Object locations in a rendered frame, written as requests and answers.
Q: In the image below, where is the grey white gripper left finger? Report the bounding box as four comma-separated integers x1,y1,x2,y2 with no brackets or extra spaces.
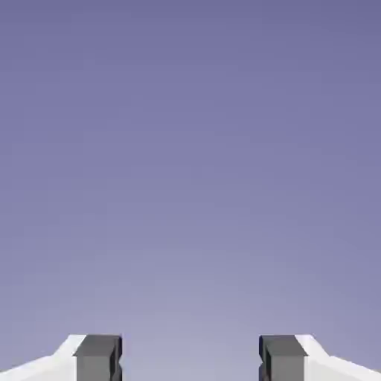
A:
0,333,124,381

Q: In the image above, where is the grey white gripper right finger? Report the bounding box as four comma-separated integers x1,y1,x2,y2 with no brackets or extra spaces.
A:
257,333,381,381

